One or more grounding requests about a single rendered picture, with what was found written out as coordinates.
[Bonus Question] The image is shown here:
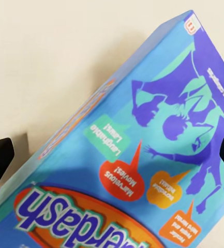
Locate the board game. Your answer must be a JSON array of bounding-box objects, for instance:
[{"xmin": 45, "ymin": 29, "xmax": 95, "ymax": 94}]
[{"xmin": 0, "ymin": 10, "xmax": 224, "ymax": 248}]

